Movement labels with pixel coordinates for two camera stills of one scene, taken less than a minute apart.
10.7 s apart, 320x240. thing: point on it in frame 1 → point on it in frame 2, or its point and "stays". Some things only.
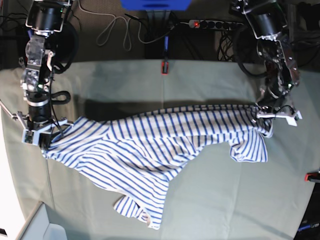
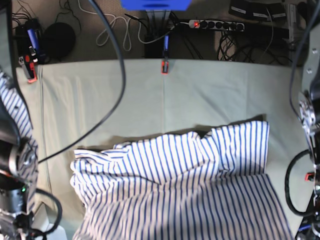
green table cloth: x=212 y=196 stays
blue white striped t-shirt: x=138 y=151 → x=179 y=186
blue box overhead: x=156 y=5 stays
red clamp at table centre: x=162 y=71 stays
